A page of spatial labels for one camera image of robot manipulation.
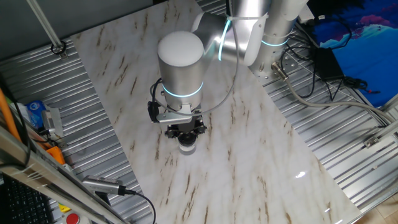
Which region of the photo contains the blue printed poster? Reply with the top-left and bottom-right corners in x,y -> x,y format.
312,0 -> 398,108

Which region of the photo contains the black power adapter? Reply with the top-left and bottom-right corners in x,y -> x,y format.
312,46 -> 346,82

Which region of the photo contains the thick grey cable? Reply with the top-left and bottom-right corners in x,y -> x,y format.
271,61 -> 398,125

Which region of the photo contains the black cable with plug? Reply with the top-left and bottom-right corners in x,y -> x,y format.
341,76 -> 381,94

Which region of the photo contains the thin black cable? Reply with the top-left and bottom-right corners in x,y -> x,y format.
316,14 -> 354,48

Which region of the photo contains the black base cable bundle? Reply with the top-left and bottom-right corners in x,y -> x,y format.
279,40 -> 318,100

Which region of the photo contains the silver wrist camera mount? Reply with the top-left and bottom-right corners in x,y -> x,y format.
155,104 -> 193,124

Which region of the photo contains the silver finned camera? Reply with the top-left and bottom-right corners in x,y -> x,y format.
81,174 -> 127,197

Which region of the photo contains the aluminium frame beam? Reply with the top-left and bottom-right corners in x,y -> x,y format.
0,124 -> 131,224

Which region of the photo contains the metal corner bracket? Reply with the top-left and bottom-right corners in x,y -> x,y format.
363,134 -> 382,149

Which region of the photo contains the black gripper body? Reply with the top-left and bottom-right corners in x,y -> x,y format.
167,108 -> 205,134

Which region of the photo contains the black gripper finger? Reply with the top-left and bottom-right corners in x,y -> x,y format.
164,126 -> 184,141
193,121 -> 208,136

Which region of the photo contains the aluminium frame post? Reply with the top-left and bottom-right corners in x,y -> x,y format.
26,0 -> 69,60

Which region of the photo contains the black ring on post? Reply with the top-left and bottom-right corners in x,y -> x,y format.
50,39 -> 67,56

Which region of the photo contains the red button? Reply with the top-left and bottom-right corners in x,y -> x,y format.
63,212 -> 91,224

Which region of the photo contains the black keyboard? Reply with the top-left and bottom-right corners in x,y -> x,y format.
0,174 -> 57,224

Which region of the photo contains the aluminium frame rail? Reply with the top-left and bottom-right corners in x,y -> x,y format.
362,93 -> 398,149

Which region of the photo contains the white power strip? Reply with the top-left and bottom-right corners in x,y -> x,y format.
297,5 -> 315,26

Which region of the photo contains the orange hose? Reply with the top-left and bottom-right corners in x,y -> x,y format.
0,88 -> 22,142

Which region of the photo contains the blue white tissue packet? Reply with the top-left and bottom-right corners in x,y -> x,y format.
9,100 -> 47,130

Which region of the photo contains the orange button box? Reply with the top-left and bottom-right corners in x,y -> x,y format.
45,145 -> 67,166

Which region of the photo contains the grey finned metal device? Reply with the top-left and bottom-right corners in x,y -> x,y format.
41,105 -> 65,139

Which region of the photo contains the clear glass jar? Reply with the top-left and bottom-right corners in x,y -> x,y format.
178,143 -> 197,156

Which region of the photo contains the black camera cable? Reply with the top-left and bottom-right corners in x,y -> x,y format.
123,186 -> 157,224

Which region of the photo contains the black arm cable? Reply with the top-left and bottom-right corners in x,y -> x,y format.
149,77 -> 164,106

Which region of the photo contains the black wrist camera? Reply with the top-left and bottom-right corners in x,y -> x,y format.
147,101 -> 161,124

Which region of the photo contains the black hanging cable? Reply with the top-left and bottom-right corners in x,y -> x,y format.
0,74 -> 32,162

